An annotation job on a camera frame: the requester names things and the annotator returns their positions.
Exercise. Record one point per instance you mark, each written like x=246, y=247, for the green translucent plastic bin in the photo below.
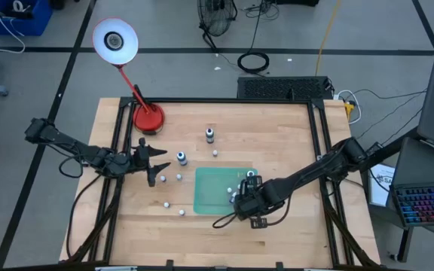
x=211, y=192

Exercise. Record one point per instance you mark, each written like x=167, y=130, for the rainbow backlit keyboard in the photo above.
x=428, y=205

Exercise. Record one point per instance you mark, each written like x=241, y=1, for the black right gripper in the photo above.
x=251, y=203

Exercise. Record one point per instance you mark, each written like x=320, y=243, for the large green food coloring bottle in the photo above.
x=250, y=174

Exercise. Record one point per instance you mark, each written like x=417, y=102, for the yellow power plug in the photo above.
x=349, y=108

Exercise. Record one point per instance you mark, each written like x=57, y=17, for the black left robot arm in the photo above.
x=41, y=131

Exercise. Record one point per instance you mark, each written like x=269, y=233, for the black floor fan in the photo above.
x=217, y=19

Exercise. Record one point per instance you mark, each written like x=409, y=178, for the large blue food coloring bottle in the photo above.
x=182, y=158

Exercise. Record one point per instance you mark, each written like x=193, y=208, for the white paper sheet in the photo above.
x=379, y=188

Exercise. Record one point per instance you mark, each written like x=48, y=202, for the red desk lamp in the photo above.
x=148, y=117

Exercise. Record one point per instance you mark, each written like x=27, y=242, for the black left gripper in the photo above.
x=139, y=160

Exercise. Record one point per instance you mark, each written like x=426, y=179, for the large blue storage bin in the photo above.
x=32, y=26

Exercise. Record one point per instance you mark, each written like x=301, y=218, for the large black food coloring bottle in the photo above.
x=209, y=135

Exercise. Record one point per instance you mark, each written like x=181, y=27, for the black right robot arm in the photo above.
x=315, y=167

